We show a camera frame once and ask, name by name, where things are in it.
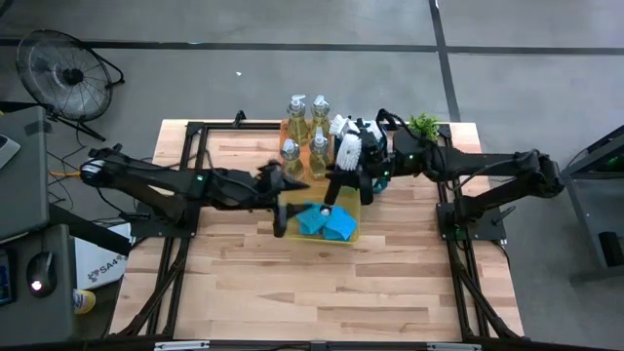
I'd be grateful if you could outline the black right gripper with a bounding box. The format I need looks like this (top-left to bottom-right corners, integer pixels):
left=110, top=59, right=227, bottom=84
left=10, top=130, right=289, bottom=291
left=359, top=127, right=394, bottom=207

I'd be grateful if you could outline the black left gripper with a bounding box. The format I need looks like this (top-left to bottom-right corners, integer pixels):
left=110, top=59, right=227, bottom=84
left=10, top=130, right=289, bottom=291
left=207, top=163, right=313, bottom=239

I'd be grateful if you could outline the clear yellow soap pump bottle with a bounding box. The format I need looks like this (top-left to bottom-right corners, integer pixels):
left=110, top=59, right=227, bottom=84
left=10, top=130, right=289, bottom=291
left=279, top=137, right=304, bottom=180
left=308, top=126, right=332, bottom=181
left=286, top=94, right=309, bottom=147
left=310, top=94, right=332, bottom=142

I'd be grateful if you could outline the teal plastic tray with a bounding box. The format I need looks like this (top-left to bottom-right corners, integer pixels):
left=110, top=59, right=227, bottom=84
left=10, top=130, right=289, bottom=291
left=332, top=118, right=390, bottom=194

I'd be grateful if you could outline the yellow translucent plastic tray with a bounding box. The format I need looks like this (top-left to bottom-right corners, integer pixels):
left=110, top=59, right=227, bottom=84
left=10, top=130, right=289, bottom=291
left=279, top=182, right=362, bottom=244

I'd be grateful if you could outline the orange translucent plastic tray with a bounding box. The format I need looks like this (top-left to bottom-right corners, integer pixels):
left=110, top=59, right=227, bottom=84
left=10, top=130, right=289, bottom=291
left=277, top=118, right=336, bottom=185

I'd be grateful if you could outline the green plant in white pot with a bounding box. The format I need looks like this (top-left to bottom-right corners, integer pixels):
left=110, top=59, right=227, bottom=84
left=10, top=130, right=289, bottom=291
left=408, top=111, right=441, bottom=142

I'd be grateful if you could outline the white cardboard box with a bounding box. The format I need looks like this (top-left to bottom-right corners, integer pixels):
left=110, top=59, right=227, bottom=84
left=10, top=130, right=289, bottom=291
left=72, top=222, right=134, bottom=293

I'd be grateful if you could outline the black desk beam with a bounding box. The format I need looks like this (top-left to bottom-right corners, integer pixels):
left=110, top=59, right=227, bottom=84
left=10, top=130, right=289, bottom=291
left=47, top=202, right=134, bottom=258

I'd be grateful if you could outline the yellow roll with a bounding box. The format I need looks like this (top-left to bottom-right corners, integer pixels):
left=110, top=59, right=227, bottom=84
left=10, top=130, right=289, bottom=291
left=72, top=288, right=98, bottom=316

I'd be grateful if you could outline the grey equipment cart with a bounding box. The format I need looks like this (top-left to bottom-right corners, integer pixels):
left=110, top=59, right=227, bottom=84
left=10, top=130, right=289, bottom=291
left=560, top=124, right=624, bottom=287

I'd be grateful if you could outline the black floor fan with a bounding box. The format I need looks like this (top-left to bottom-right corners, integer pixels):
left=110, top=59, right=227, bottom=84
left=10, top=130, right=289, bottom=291
left=14, top=27, right=127, bottom=124

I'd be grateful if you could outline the black box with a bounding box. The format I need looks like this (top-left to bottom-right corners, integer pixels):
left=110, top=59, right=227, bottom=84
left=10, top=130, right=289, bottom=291
left=597, top=230, right=624, bottom=268

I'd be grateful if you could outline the black computer mouse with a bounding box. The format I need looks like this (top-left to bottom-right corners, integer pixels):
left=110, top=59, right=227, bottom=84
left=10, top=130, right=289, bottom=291
left=25, top=250, right=59, bottom=299

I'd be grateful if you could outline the black operator desk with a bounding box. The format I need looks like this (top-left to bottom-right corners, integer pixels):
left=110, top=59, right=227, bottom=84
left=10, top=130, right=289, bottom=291
left=0, top=222, right=79, bottom=348

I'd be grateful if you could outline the grey desk surface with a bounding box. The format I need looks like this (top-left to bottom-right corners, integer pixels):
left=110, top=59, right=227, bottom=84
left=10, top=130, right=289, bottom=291
left=0, top=105, right=51, bottom=243

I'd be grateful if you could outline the white grey desk device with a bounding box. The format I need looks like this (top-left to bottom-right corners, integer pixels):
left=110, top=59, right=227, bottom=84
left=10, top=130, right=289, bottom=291
left=0, top=134, right=21, bottom=171

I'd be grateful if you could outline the black computer keyboard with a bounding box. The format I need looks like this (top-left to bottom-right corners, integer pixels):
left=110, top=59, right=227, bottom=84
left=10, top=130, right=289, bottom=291
left=0, top=247, right=16, bottom=307

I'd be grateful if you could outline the black aluminium rig frame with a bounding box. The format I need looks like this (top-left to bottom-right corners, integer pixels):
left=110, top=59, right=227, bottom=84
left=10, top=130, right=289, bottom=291
left=109, top=107, right=526, bottom=351

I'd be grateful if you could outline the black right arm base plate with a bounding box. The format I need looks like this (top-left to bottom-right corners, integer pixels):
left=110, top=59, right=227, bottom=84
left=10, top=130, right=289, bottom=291
left=436, top=204, right=508, bottom=244

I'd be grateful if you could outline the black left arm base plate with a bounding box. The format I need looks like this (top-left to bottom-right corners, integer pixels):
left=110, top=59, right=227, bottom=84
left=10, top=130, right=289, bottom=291
left=127, top=214, right=197, bottom=240

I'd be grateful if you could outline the silver metal bracket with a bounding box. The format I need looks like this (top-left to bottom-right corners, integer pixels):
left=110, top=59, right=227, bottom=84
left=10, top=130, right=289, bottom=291
left=426, top=341, right=483, bottom=351
left=153, top=340, right=211, bottom=351

